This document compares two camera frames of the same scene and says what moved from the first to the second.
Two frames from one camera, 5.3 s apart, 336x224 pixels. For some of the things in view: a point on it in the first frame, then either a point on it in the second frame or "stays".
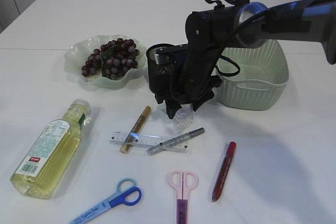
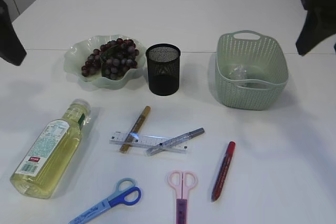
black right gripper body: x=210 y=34 → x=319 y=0
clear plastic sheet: x=184 y=118 → x=239 y=72
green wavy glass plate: x=76 y=54 stays
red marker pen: x=224 y=172 stays
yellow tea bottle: x=40 y=171 stays
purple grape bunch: x=114 y=59 stays
